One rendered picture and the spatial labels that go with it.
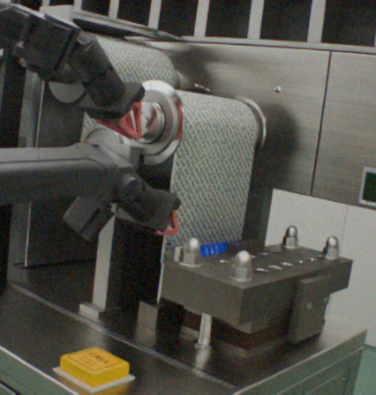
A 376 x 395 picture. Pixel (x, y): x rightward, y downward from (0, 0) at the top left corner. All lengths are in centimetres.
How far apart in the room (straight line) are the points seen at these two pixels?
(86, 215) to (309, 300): 42
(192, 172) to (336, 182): 31
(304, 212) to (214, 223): 278
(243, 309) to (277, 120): 51
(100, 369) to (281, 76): 75
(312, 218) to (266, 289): 293
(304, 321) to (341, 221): 274
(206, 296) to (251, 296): 7
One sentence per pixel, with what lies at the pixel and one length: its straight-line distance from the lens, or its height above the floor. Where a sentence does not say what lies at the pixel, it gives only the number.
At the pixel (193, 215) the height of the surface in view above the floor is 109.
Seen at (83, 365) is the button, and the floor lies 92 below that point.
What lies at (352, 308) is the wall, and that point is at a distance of 386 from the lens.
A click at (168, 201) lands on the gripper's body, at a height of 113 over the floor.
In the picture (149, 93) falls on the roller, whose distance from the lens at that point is 109.
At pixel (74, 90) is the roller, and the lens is 126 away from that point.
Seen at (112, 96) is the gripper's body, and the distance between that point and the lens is 98.
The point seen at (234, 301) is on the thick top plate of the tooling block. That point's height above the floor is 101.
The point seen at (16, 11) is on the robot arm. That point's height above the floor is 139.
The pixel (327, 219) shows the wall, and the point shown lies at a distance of 387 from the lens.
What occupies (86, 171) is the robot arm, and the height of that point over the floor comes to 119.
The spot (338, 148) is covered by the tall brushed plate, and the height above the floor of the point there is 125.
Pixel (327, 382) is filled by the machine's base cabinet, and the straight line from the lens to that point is 120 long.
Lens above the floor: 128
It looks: 9 degrees down
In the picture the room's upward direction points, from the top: 8 degrees clockwise
